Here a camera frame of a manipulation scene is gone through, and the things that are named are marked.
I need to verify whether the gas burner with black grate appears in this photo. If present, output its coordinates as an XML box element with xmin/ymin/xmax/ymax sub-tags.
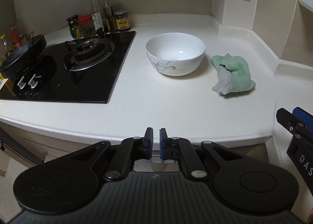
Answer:
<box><xmin>63</xmin><ymin>28</ymin><xmax>115</xmax><ymax>71</ymax></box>

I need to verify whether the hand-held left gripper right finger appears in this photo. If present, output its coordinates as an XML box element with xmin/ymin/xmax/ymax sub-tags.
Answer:
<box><xmin>159</xmin><ymin>128</ymin><xmax>247</xmax><ymax>181</ymax></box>

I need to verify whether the jar with yellow label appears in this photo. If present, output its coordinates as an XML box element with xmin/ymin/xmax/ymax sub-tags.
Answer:
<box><xmin>114</xmin><ymin>10</ymin><xmax>131</xmax><ymax>31</ymax></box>

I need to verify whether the white bowl with grey print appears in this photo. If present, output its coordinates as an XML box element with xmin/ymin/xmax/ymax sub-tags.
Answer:
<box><xmin>146</xmin><ymin>32</ymin><xmax>206</xmax><ymax>77</ymax></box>

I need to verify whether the black glass gas cooktop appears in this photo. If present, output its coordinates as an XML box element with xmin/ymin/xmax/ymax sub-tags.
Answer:
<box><xmin>0</xmin><ymin>31</ymin><xmax>136</xmax><ymax>103</ymax></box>

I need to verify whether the black pan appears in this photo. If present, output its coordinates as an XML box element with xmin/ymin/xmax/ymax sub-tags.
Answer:
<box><xmin>0</xmin><ymin>34</ymin><xmax>47</xmax><ymax>79</ymax></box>

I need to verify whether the dark lid green jar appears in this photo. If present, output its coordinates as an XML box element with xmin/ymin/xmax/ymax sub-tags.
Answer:
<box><xmin>67</xmin><ymin>15</ymin><xmax>82</xmax><ymax>39</ymax></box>

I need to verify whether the dark oil bottle black cap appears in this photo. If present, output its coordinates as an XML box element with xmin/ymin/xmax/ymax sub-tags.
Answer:
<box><xmin>102</xmin><ymin>0</ymin><xmax>117</xmax><ymax>33</ymax></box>

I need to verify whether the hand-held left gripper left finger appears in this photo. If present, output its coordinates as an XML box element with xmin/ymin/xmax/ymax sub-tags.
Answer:
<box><xmin>61</xmin><ymin>127</ymin><xmax>154</xmax><ymax>182</ymax></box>

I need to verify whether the green cloth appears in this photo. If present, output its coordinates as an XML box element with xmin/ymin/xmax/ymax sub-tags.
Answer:
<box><xmin>211</xmin><ymin>53</ymin><xmax>257</xmax><ymax>96</ymax></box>

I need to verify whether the red lid jar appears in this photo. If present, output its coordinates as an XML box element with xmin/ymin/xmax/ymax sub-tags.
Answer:
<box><xmin>78</xmin><ymin>15</ymin><xmax>96</xmax><ymax>38</ymax></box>

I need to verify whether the clear sauce bottle yellow cap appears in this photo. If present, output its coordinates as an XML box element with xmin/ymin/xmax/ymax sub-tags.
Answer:
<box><xmin>89</xmin><ymin>0</ymin><xmax>105</xmax><ymax>32</ymax></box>

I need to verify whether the red bottle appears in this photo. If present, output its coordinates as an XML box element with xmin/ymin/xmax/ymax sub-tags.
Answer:
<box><xmin>10</xmin><ymin>25</ymin><xmax>25</xmax><ymax>48</ymax></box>

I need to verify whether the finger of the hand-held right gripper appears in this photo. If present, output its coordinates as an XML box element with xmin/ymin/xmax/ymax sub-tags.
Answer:
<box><xmin>276</xmin><ymin>107</ymin><xmax>313</xmax><ymax>141</ymax></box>

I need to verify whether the beige cabinet front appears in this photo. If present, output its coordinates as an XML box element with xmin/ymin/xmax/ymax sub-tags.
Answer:
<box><xmin>0</xmin><ymin>120</ymin><xmax>57</xmax><ymax>190</ymax></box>

